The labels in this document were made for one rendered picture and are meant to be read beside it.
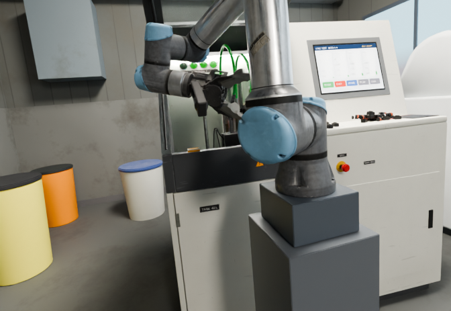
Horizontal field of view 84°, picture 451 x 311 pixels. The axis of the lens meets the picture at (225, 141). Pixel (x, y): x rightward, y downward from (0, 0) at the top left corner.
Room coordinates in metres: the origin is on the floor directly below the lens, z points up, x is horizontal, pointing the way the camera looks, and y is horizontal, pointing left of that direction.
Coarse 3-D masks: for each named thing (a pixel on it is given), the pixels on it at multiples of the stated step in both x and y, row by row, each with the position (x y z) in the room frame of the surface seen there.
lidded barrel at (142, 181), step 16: (144, 160) 2.88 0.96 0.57; (160, 160) 2.80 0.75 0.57; (128, 176) 2.48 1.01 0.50; (144, 176) 2.49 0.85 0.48; (160, 176) 2.65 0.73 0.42; (128, 192) 2.51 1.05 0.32; (144, 192) 2.50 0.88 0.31; (160, 192) 2.63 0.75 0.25; (128, 208) 2.57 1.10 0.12; (144, 208) 2.50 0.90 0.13; (160, 208) 2.61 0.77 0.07
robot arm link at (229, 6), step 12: (216, 0) 0.74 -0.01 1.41; (228, 0) 0.71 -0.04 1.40; (240, 0) 0.70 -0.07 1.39; (216, 12) 0.73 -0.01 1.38; (228, 12) 0.72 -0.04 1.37; (240, 12) 0.73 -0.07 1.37; (204, 24) 0.76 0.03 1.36; (216, 24) 0.75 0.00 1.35; (228, 24) 0.76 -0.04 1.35; (192, 36) 0.80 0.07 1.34; (204, 36) 0.78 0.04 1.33; (216, 36) 0.78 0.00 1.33; (192, 48) 0.81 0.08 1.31; (204, 48) 0.82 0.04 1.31; (180, 60) 0.83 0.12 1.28; (192, 60) 0.85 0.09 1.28; (204, 60) 0.89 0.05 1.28
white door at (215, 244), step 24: (192, 192) 1.01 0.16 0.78; (216, 192) 1.03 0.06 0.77; (240, 192) 1.05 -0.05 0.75; (192, 216) 1.01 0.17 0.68; (216, 216) 1.02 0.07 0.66; (240, 216) 1.04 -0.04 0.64; (192, 240) 1.00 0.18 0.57; (216, 240) 1.02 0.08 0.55; (240, 240) 1.04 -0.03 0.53; (192, 264) 1.00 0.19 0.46; (216, 264) 1.02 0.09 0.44; (240, 264) 1.04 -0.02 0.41; (192, 288) 1.00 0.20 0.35; (216, 288) 1.02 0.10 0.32; (240, 288) 1.04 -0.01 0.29
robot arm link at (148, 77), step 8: (144, 64) 0.75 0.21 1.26; (152, 64) 0.74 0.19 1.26; (136, 72) 0.76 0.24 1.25; (144, 72) 0.75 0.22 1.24; (152, 72) 0.74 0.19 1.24; (160, 72) 0.74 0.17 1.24; (168, 72) 0.75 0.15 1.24; (136, 80) 0.76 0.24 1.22; (144, 80) 0.75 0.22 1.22; (152, 80) 0.74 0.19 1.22; (160, 80) 0.74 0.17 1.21; (144, 88) 0.76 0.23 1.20; (152, 88) 0.75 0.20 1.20; (160, 88) 0.75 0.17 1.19
